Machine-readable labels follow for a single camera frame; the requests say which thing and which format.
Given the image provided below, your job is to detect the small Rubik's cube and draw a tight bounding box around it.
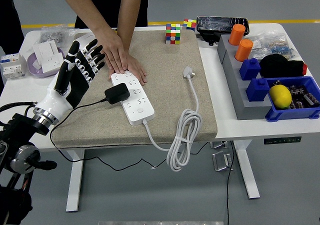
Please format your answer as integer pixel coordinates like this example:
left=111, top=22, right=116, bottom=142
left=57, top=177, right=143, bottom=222
left=181, top=18, right=197, bottom=32

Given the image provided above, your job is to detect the person's left hand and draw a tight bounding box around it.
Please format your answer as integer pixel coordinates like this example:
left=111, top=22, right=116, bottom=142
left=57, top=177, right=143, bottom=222
left=107, top=54, right=148, bottom=85

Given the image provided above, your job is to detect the white table leg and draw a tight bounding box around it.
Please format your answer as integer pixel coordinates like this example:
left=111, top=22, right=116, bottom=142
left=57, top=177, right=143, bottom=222
left=231, top=139, right=261, bottom=200
left=65, top=148, right=86, bottom=213

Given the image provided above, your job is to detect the white switch panel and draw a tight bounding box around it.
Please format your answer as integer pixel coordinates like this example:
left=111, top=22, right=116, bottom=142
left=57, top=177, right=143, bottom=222
left=33, top=39, right=60, bottom=61

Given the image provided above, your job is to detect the large Rubik's cube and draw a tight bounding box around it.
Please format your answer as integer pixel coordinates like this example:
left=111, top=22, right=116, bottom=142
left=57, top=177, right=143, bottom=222
left=165, top=23, right=181, bottom=45

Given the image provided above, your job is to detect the yellow lemon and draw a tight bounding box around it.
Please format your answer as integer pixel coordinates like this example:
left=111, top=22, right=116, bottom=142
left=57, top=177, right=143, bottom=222
left=268, top=84, right=293, bottom=110

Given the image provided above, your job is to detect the purple bowl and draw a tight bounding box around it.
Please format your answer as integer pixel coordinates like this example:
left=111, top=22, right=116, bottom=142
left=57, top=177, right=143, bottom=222
left=26, top=47, right=67, bottom=79

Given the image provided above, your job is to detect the black wrapped box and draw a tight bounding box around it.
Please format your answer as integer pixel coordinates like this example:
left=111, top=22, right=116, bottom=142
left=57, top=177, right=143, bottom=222
left=196, top=15, right=250, bottom=46

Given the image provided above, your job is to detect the white circuit breaker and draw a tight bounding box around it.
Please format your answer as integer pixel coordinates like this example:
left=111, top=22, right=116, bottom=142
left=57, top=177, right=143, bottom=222
left=0, top=52, right=28, bottom=80

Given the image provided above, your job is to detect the orange cylinder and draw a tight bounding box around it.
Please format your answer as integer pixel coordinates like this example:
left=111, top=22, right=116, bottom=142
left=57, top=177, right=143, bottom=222
left=234, top=38, right=254, bottom=63
left=228, top=23, right=246, bottom=46

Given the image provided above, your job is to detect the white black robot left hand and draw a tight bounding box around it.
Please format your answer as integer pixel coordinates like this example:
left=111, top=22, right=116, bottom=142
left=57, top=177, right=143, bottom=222
left=33, top=38, right=106, bottom=122

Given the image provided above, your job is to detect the grey-brown mat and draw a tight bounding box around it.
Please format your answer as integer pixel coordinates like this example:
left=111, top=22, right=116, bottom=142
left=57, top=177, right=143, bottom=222
left=51, top=29, right=218, bottom=150

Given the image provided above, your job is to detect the blue plastic block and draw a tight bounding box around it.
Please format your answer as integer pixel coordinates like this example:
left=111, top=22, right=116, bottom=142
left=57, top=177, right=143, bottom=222
left=239, top=57, right=262, bottom=81
left=245, top=77, right=271, bottom=103

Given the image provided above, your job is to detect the black floor cable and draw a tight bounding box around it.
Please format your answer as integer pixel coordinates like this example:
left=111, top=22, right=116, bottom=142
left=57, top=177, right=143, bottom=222
left=225, top=141, right=235, bottom=225

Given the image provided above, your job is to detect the clear bag of screws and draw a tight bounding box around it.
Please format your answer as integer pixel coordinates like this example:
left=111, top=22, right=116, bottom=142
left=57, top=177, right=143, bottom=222
left=39, top=24, right=77, bottom=48

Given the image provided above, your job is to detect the white power strip cord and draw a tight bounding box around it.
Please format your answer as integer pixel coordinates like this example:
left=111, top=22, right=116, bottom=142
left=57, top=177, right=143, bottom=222
left=142, top=66, right=203, bottom=172

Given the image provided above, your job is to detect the black table control panel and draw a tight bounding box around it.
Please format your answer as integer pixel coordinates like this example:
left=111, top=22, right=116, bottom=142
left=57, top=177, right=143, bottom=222
left=263, top=136, right=302, bottom=145

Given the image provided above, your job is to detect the grey stepped block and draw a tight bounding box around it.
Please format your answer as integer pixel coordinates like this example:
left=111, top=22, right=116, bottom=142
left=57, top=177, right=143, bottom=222
left=216, top=33, right=273, bottom=121

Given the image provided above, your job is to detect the clear bag of parts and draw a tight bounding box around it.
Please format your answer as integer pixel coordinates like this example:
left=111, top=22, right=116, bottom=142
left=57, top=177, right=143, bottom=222
left=246, top=31, right=300, bottom=61

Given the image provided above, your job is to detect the white socket panel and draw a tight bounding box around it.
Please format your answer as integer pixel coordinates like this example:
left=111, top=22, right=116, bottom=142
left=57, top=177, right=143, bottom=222
left=41, top=52, right=66, bottom=74

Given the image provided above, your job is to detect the black plug with cord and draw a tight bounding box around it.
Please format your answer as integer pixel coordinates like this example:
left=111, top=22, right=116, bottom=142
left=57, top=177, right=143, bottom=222
left=49, top=82, right=168, bottom=172

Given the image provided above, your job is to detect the white power strip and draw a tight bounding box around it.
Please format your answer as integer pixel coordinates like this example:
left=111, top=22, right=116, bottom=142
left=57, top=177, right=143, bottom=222
left=110, top=71, right=156, bottom=126

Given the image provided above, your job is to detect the person's right hand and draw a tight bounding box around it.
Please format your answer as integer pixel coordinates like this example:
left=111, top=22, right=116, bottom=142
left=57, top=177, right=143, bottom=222
left=96, top=28, right=127, bottom=75

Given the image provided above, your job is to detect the white wall switch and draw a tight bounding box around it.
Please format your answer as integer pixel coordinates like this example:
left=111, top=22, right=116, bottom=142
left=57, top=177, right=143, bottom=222
left=74, top=32, right=97, bottom=51

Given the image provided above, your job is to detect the black capacitors pile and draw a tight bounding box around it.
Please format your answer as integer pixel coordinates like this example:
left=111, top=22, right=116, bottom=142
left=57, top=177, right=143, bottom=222
left=287, top=84, right=320, bottom=110

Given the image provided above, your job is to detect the blue plastic bin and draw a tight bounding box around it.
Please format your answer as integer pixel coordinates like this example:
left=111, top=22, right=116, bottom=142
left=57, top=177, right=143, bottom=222
left=264, top=75, right=320, bottom=123

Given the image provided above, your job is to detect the silver metal bracket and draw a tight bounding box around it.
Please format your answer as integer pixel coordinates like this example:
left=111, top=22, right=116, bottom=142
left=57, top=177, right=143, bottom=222
left=209, top=141, right=230, bottom=150
left=211, top=150, right=235, bottom=173

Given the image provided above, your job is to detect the black cloth bundle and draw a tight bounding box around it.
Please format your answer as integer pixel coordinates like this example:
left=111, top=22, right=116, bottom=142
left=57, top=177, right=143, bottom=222
left=259, top=53, right=308, bottom=79

